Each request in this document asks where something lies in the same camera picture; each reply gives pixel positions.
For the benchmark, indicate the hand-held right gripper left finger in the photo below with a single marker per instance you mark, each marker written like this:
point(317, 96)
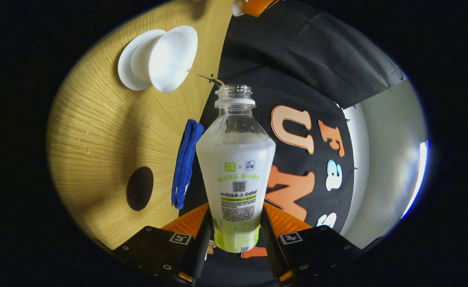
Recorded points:
point(202, 243)

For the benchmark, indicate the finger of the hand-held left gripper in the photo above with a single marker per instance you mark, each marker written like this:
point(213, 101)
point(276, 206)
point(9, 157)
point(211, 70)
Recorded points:
point(257, 6)

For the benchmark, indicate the black backdrop cloth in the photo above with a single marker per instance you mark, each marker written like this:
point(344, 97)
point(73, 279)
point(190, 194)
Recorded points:
point(297, 59)

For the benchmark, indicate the clear water bottle white label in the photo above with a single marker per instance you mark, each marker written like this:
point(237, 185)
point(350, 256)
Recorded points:
point(235, 159)

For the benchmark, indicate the dark round coaster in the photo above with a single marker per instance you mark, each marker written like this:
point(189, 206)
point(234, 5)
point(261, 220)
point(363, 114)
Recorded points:
point(139, 188)

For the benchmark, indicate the white saucer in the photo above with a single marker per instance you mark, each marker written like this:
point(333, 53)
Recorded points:
point(124, 67)

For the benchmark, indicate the white teacup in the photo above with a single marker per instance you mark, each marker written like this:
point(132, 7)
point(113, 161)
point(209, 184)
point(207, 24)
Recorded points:
point(170, 56)

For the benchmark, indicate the white teacup lid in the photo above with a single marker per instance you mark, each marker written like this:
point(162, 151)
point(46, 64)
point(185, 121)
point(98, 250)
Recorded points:
point(237, 8)

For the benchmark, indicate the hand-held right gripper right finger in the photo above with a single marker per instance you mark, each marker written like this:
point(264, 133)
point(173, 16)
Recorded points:
point(269, 243)

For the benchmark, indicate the blue folded towel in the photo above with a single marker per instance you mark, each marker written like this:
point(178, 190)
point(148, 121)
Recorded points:
point(184, 163)

